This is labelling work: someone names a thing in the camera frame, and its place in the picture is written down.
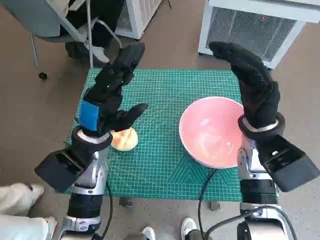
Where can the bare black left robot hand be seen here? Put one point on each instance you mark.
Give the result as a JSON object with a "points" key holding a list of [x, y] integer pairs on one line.
{"points": [[110, 82]]}

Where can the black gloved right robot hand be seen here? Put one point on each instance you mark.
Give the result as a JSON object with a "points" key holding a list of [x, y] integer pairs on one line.
{"points": [[257, 95]]}

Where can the pink bowl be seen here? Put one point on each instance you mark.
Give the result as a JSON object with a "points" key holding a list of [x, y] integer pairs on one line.
{"points": [[212, 130]]}

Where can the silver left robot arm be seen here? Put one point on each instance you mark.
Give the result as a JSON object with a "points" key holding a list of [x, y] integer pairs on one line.
{"points": [[85, 200]]}

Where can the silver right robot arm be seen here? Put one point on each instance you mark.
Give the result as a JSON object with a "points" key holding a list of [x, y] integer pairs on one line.
{"points": [[257, 190]]}

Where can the round pale bread bun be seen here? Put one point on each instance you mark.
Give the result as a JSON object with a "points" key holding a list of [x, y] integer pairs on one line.
{"points": [[126, 141]]}

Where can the green cutting mat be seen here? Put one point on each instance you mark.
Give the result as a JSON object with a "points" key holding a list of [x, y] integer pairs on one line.
{"points": [[160, 100]]}

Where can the seated person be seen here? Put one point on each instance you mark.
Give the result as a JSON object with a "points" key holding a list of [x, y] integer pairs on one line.
{"points": [[105, 20]]}

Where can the large white mesh-front cabinet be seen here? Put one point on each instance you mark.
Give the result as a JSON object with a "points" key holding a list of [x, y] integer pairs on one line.
{"points": [[250, 27]]}

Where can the small white mesh-front cabinet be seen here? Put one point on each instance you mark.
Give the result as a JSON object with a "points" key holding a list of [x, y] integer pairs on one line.
{"points": [[142, 15]]}

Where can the grey-blue office chair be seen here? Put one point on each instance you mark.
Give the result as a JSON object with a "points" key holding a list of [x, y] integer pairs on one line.
{"points": [[37, 20]]}

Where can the white shoe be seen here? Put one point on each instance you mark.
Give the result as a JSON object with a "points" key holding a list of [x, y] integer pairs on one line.
{"points": [[148, 233], [188, 225]]}

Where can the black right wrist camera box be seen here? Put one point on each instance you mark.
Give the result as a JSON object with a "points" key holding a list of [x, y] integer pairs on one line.
{"points": [[290, 162]]}

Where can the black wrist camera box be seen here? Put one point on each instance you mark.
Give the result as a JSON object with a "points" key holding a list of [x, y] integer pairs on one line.
{"points": [[290, 162], [60, 167]]}

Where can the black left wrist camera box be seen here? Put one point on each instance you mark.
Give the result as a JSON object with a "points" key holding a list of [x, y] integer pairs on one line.
{"points": [[60, 167]]}

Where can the grey table bracket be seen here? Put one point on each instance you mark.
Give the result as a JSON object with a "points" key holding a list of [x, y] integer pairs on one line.
{"points": [[215, 205], [125, 202]]}

